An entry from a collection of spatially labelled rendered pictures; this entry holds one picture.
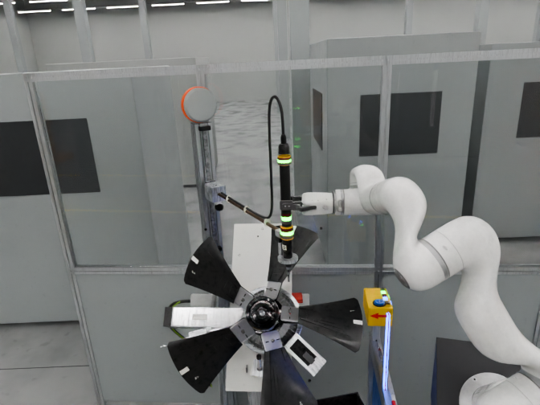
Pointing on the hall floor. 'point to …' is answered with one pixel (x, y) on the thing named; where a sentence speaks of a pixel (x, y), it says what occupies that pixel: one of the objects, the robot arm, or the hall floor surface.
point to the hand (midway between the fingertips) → (286, 202)
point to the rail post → (370, 379)
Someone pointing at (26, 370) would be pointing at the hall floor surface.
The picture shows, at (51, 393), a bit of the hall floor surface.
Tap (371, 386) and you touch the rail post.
